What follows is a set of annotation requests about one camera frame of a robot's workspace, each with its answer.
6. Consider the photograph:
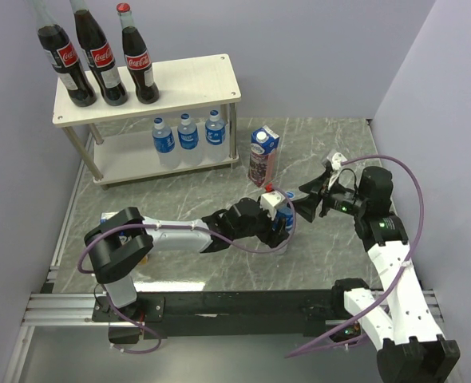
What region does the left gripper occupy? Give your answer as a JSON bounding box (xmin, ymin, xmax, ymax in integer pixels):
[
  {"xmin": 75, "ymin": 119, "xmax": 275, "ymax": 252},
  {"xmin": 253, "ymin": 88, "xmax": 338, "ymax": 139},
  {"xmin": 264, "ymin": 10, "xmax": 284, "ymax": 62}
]
[{"xmin": 232, "ymin": 203, "xmax": 291, "ymax": 248}]

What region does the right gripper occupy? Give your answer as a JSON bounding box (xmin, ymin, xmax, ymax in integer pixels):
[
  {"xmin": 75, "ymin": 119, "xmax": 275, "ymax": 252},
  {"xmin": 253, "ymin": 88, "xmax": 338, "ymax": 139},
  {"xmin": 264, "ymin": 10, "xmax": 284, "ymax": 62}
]
[{"xmin": 287, "ymin": 169, "xmax": 367, "ymax": 222}]

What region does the water bottle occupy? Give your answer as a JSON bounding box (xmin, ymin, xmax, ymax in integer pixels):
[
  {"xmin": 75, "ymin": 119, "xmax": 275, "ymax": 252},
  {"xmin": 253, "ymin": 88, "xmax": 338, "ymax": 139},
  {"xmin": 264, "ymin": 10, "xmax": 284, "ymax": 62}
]
[
  {"xmin": 273, "ymin": 191, "xmax": 295, "ymax": 255},
  {"xmin": 177, "ymin": 113, "xmax": 202, "ymax": 166},
  {"xmin": 204, "ymin": 109, "xmax": 228, "ymax": 163},
  {"xmin": 152, "ymin": 117, "xmax": 180, "ymax": 169}
]

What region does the orange juice carton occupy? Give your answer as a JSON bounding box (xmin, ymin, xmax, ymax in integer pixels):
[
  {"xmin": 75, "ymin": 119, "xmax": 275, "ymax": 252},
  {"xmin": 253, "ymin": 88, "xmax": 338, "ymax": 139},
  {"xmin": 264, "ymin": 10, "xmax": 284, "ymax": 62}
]
[{"xmin": 100, "ymin": 211, "xmax": 148, "ymax": 266}]

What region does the cola bottle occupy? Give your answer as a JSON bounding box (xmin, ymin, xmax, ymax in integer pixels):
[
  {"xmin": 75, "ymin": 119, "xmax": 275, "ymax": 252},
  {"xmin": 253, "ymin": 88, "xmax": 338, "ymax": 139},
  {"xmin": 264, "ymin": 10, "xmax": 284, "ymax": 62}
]
[
  {"xmin": 27, "ymin": 1, "xmax": 97, "ymax": 107},
  {"xmin": 117, "ymin": 2, "xmax": 160, "ymax": 105},
  {"xmin": 69, "ymin": 0, "xmax": 128, "ymax": 106}
]

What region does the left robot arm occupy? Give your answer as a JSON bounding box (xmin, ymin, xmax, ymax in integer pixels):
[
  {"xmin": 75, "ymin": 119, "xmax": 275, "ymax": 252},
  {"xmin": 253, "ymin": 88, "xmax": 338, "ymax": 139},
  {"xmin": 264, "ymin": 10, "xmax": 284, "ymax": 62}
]
[{"xmin": 84, "ymin": 192, "xmax": 295, "ymax": 321}]

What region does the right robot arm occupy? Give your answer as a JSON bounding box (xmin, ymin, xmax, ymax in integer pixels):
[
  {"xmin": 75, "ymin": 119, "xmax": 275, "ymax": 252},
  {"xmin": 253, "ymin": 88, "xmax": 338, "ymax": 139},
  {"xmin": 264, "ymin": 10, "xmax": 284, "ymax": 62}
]
[{"xmin": 294, "ymin": 166, "xmax": 461, "ymax": 382}]

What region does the white two-tier shelf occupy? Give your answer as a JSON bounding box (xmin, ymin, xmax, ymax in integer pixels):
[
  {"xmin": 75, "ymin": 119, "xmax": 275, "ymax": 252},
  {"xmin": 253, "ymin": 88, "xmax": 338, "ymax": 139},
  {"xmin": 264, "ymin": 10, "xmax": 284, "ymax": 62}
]
[{"xmin": 53, "ymin": 53, "xmax": 241, "ymax": 188}]

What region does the grape juice carton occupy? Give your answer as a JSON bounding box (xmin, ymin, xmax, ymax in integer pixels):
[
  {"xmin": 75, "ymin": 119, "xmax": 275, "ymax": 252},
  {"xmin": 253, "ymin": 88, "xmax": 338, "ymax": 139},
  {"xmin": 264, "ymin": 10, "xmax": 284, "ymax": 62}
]
[{"xmin": 248, "ymin": 125, "xmax": 280, "ymax": 188}]

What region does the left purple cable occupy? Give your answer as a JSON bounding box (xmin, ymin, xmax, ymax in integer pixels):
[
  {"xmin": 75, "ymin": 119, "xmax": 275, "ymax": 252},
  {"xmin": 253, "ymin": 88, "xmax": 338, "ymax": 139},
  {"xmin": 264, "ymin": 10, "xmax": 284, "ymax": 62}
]
[{"xmin": 77, "ymin": 185, "xmax": 297, "ymax": 354}]

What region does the purple cable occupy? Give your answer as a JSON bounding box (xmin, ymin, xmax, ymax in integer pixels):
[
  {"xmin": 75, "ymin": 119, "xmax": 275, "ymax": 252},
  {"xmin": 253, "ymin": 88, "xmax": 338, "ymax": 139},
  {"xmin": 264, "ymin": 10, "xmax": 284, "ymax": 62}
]
[
  {"xmin": 77, "ymin": 185, "xmax": 297, "ymax": 354},
  {"xmin": 285, "ymin": 154, "xmax": 425, "ymax": 358}
]

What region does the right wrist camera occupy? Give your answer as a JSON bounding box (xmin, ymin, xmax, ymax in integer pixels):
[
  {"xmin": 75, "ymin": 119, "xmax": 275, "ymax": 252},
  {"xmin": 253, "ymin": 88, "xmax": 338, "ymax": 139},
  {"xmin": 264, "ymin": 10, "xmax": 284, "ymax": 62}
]
[{"xmin": 323, "ymin": 149, "xmax": 347, "ymax": 190}]

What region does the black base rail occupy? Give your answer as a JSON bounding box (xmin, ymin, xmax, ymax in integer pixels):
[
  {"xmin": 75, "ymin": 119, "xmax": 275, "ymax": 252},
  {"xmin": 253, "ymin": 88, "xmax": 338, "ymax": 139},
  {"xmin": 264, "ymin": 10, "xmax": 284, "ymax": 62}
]
[{"xmin": 91, "ymin": 289, "xmax": 380, "ymax": 344}]

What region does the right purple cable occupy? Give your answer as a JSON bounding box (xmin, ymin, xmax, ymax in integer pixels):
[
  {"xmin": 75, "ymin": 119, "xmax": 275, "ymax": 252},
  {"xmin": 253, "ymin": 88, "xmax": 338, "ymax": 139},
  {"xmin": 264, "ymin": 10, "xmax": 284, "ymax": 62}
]
[{"xmin": 285, "ymin": 154, "xmax": 425, "ymax": 358}]

